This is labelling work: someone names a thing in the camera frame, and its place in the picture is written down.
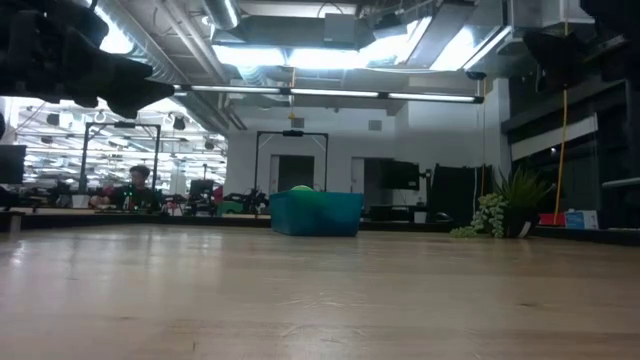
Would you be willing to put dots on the red box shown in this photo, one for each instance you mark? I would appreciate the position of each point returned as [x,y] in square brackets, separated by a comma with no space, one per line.
[550,219]

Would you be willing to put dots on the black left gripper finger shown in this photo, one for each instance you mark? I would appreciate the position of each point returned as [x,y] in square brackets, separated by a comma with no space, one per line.
[125,87]

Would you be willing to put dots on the silver ceiling duct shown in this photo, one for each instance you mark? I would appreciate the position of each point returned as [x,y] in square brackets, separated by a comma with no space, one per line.
[222,12]

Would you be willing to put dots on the small black monitor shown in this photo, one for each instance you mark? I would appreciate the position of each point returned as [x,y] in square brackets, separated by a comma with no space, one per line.
[201,189]

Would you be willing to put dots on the green toy pear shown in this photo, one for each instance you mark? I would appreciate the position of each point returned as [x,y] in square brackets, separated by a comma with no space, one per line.
[302,188]

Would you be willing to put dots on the black computer monitor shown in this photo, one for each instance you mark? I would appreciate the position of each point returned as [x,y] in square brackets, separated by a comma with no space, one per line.
[12,164]

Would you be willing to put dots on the green potted artificial plant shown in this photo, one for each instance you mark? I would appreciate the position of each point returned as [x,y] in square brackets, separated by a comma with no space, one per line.
[517,210]

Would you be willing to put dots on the black dome ceiling camera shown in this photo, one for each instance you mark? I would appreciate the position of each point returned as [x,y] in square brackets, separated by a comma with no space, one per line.
[475,75]

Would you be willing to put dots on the black gantry frame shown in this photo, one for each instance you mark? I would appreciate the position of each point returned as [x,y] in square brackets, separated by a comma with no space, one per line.
[292,133]
[84,150]

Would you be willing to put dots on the long ceiling light fixture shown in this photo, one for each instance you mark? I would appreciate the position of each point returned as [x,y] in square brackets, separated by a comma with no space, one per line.
[325,93]

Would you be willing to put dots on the black background robot arm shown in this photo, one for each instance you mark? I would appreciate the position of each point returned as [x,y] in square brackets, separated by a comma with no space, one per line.
[257,199]

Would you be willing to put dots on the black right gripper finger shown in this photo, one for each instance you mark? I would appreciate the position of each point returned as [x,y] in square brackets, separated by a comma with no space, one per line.
[557,57]

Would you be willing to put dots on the blue cardboard box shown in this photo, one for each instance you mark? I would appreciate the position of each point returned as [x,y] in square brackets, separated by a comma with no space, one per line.
[581,219]

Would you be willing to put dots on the black aluminium table frame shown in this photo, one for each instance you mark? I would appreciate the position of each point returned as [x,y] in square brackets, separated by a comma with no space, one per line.
[575,235]

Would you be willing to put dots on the black standing panel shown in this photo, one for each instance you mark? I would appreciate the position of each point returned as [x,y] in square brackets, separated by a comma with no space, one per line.
[460,192]

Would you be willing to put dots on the black wall television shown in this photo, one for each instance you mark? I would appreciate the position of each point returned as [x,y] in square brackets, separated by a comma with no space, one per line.
[400,175]

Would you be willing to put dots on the person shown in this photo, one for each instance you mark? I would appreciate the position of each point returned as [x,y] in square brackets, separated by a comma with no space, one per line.
[135,192]

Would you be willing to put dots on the green background box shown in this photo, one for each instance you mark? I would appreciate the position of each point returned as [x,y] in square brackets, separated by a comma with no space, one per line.
[230,208]

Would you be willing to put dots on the white pot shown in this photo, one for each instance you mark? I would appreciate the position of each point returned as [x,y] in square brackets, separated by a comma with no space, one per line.
[80,201]

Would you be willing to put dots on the blue plastic tupperware container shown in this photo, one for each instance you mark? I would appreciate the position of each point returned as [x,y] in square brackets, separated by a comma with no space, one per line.
[315,215]

